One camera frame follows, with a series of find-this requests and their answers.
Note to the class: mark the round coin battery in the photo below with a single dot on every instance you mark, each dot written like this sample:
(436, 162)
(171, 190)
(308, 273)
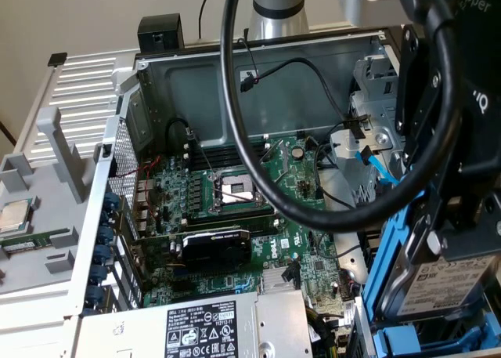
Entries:
(298, 152)

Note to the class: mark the empty blue disk carrier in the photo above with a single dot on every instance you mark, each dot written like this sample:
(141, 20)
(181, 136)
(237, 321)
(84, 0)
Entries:
(397, 340)

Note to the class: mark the hard disk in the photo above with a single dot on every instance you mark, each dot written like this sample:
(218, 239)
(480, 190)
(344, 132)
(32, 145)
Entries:
(442, 291)

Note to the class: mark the black RAM slot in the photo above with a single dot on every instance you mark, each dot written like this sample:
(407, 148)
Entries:
(219, 150)
(231, 214)
(219, 161)
(242, 228)

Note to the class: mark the open PC case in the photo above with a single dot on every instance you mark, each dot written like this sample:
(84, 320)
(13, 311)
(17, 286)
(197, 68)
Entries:
(195, 99)

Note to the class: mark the silver CPU chip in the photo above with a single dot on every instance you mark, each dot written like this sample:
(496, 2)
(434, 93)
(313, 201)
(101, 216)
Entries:
(13, 216)

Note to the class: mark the green RAM stick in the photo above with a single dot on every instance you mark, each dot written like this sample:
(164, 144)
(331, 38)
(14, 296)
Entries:
(27, 238)

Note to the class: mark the green motherboard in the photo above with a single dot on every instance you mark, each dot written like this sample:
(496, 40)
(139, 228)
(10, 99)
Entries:
(227, 283)

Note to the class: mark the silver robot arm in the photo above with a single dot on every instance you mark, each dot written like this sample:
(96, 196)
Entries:
(274, 21)

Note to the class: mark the metal locking lever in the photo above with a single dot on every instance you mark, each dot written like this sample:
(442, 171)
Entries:
(201, 154)

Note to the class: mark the black graphics card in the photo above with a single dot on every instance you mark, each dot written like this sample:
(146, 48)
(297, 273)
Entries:
(211, 252)

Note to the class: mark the silver drive cage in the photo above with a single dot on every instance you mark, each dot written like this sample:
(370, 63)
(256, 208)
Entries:
(372, 111)

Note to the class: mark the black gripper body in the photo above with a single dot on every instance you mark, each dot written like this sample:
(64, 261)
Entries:
(481, 60)

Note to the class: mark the silver heat sink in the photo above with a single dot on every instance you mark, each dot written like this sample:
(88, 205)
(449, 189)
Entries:
(274, 281)

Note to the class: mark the black plastic fan duct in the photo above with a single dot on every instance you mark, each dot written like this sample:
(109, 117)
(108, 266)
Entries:
(370, 256)

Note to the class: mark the silver power supply unit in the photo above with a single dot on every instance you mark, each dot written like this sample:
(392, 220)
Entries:
(274, 319)

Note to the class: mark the CPU socket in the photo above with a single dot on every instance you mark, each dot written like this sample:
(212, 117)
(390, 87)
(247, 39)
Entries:
(235, 189)

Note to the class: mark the small black box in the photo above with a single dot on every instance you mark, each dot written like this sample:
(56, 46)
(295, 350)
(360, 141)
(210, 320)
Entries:
(160, 33)

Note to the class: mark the grey parts rack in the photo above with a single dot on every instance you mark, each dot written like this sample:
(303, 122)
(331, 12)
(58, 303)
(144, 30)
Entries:
(47, 232)

